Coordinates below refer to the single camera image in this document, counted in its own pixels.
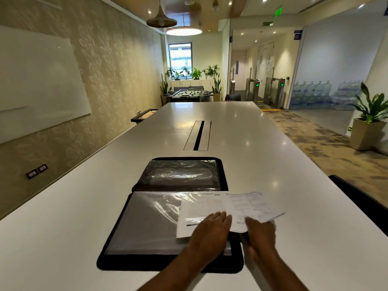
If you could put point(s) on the person's left hand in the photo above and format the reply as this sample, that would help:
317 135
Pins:
212 236

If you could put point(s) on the person's right hand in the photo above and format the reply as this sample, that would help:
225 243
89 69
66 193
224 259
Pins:
262 239

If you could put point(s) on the printed white paper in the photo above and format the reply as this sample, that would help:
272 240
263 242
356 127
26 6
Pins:
212 206

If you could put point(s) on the brown zippered folder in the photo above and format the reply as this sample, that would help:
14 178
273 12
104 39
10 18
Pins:
145 227

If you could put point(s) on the person's right forearm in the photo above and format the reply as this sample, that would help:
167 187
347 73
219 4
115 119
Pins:
279 274

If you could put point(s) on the person's left forearm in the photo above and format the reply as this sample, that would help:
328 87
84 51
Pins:
172 274

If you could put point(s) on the black office chair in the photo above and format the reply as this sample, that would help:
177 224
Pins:
363 203

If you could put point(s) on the black framed wooden game board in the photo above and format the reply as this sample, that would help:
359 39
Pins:
142 116

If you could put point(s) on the black low chair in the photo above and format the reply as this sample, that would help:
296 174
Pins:
232 97

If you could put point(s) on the black foosball table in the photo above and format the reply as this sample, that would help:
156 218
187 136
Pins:
189 95

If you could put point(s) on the grey turnstile gate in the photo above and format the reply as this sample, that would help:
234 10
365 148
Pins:
276 93
253 90

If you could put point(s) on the large leafy plant beige planter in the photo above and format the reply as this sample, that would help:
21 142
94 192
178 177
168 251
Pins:
366 134

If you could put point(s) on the stack of blue water jugs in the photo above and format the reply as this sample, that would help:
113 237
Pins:
315 95

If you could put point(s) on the low white cabinet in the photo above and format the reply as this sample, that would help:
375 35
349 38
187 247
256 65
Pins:
189 83

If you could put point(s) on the small green potted plant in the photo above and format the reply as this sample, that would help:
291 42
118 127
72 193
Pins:
186 72
179 75
196 74
170 73

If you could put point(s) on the bushy palm potted plant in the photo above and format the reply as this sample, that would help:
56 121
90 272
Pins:
211 71

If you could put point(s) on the window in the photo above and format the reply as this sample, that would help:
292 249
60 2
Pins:
180 56

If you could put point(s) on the round white ceiling lamp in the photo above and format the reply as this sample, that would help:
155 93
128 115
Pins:
184 31

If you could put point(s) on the dark hanging exit sign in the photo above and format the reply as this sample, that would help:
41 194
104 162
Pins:
267 24

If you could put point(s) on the brown cone pendant lamp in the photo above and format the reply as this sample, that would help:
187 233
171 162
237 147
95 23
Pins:
161 21

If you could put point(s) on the bright green exit sign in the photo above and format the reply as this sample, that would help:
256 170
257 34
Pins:
278 12

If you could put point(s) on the small blue wall sign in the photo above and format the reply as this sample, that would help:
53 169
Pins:
298 34

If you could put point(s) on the white glass wall whiteboard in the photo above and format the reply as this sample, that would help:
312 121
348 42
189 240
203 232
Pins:
39 84

